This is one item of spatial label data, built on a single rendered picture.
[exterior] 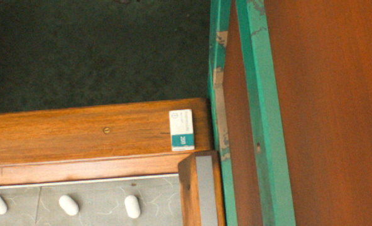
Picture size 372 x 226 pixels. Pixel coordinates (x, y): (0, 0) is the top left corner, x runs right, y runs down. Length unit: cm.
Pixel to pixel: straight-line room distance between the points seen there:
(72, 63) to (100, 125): 94
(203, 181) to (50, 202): 27
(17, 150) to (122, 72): 91
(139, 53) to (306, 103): 154
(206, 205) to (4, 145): 35
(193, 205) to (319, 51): 54
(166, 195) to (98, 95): 92
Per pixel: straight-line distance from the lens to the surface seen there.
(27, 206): 93
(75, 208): 89
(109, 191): 90
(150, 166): 89
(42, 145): 92
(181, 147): 87
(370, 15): 20
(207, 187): 77
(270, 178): 36
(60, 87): 181
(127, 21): 188
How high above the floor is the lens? 161
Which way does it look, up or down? 69 degrees down
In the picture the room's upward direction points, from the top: 4 degrees counter-clockwise
